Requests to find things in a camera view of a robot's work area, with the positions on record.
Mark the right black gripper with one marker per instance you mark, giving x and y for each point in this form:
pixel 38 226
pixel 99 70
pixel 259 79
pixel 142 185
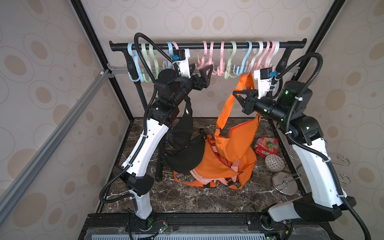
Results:
pixel 252 102

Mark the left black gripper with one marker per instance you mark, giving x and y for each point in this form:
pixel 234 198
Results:
pixel 195 81

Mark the orange crossbody bag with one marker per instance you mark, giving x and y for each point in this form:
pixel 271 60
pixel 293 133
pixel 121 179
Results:
pixel 237 145

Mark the black crossbody bag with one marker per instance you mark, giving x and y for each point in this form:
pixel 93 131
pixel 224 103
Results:
pixel 180 134
pixel 187 154

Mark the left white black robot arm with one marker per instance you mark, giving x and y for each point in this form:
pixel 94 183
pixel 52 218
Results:
pixel 168 118

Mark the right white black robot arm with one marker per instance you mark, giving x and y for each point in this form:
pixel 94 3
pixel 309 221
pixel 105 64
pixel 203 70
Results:
pixel 327 199

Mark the pink plastic hook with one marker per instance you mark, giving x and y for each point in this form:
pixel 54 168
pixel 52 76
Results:
pixel 201 61

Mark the white plastic hook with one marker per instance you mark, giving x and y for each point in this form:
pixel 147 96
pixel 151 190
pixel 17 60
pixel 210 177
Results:
pixel 256 62

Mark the green plastic hook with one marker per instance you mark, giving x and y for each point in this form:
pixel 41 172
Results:
pixel 150 53

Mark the light blue leftmost hook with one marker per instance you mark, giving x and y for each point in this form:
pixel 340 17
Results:
pixel 135 72

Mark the red snack packet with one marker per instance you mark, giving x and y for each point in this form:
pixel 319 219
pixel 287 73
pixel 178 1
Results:
pixel 266 146

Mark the orange pink backpack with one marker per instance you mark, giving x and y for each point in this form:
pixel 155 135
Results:
pixel 215 169

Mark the black clothes rack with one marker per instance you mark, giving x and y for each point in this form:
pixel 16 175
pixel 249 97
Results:
pixel 171 46

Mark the patterned round pouch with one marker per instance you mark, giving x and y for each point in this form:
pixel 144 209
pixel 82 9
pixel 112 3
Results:
pixel 274 163

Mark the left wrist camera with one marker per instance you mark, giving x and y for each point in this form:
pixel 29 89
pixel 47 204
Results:
pixel 181 59

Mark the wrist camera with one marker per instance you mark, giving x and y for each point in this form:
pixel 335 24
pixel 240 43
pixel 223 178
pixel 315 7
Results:
pixel 264 79
pixel 181 59

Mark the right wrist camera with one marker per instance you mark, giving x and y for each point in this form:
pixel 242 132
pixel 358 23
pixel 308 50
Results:
pixel 264 79

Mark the chrome wire hook stand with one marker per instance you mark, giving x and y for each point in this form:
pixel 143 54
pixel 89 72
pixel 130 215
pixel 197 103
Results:
pixel 292 183

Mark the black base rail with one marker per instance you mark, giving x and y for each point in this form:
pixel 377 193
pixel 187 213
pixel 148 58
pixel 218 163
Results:
pixel 197 226

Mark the aluminium side rail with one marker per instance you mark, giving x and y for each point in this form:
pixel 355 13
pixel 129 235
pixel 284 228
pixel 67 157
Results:
pixel 26 177

